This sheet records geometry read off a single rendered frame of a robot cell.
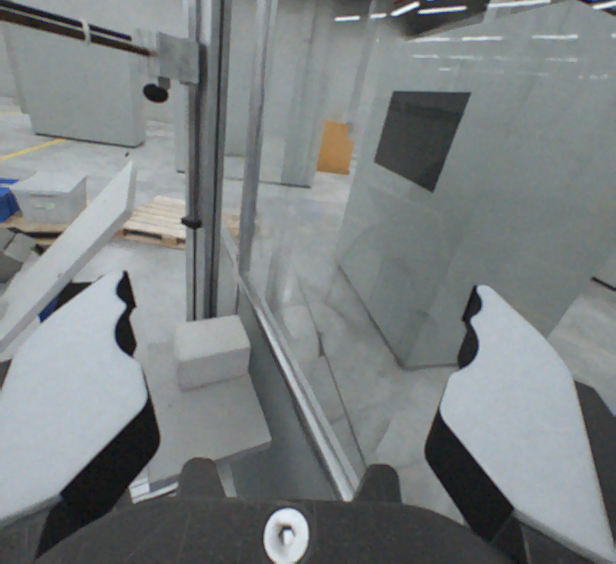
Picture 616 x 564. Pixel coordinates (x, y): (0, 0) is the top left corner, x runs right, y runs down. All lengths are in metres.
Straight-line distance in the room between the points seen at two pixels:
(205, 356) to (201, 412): 0.12
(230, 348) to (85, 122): 7.32
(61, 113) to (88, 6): 5.72
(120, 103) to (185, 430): 7.16
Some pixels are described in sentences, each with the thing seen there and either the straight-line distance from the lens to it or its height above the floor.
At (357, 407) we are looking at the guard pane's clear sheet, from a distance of 0.50.
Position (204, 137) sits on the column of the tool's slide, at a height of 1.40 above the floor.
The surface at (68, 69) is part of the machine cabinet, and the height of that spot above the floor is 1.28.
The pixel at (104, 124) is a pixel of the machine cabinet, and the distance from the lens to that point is 7.75.
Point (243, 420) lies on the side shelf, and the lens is 0.78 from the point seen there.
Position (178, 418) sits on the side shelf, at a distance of 0.79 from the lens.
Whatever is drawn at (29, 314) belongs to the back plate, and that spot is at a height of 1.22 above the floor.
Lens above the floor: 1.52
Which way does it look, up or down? 27 degrees down
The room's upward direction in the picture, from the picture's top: 12 degrees clockwise
